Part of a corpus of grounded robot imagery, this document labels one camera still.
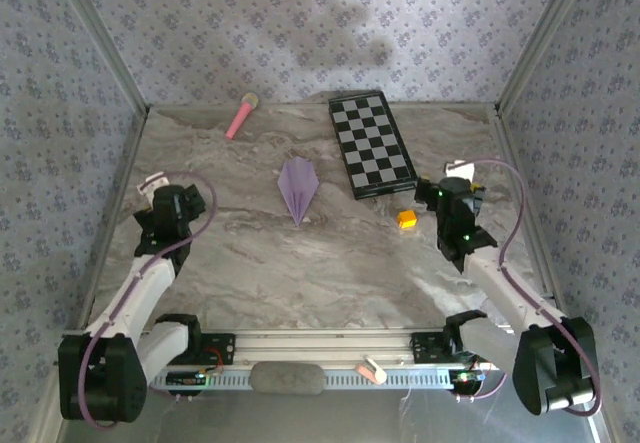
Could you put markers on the black grey chessboard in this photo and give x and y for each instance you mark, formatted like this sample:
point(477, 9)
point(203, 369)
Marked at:
point(372, 143)

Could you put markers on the aluminium mounting rail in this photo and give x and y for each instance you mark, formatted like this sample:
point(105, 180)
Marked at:
point(325, 345)

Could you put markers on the aluminium table side rail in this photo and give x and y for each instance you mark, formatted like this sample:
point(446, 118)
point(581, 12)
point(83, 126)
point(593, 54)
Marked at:
point(508, 148)
point(129, 163)

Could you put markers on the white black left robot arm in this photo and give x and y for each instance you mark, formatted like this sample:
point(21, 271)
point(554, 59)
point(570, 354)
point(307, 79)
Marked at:
point(140, 288)

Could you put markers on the aluminium frame post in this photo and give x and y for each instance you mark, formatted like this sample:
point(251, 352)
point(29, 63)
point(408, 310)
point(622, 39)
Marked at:
point(100, 38)
point(545, 38)

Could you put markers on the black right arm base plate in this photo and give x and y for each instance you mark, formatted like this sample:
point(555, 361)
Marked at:
point(425, 348)

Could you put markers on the grey oblong stone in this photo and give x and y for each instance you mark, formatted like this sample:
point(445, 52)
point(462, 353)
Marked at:
point(287, 378)

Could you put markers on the pink toy microphone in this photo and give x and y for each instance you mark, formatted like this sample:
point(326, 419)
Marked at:
point(240, 118)

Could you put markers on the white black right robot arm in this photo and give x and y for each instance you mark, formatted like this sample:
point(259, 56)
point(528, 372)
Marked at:
point(515, 293)

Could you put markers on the lilac paper sheet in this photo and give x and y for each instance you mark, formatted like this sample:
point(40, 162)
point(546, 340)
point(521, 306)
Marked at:
point(298, 188)

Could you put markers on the grey metal sheet tray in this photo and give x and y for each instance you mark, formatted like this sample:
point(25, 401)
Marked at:
point(325, 418)

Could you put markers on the yellow cube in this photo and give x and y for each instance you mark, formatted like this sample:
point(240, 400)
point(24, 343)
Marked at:
point(407, 219)

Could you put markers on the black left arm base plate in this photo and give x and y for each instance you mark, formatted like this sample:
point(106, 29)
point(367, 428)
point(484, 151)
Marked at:
point(225, 348)

